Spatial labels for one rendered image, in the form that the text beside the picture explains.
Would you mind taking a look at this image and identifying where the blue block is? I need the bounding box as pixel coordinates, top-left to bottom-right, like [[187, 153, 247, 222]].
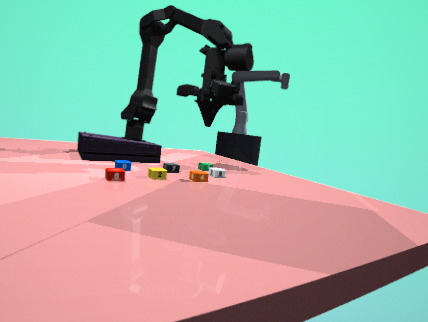
[[115, 160, 132, 171]]

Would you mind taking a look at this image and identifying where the small green block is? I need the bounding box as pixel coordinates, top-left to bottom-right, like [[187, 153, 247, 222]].
[[198, 162, 213, 171]]

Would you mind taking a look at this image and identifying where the orange block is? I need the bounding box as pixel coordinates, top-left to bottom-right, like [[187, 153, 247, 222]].
[[189, 171, 209, 182]]

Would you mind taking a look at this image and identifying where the red block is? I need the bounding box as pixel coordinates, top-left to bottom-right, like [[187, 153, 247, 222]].
[[105, 168, 126, 181]]

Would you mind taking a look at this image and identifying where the yellow block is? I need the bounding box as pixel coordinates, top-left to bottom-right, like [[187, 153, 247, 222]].
[[147, 168, 167, 180]]

